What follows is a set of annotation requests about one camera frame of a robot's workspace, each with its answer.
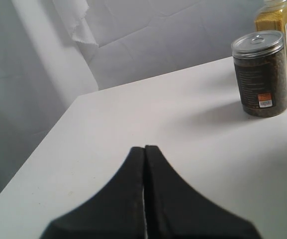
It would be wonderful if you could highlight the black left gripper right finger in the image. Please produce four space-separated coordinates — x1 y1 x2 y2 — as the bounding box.
144 145 261 239

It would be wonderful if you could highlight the white backdrop cloth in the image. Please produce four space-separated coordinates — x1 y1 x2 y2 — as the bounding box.
0 0 263 193

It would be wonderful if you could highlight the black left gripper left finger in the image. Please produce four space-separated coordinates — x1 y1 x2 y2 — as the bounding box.
41 147 146 239

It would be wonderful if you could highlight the dark jar silver lid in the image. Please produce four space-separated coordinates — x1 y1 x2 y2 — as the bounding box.
231 30 287 118

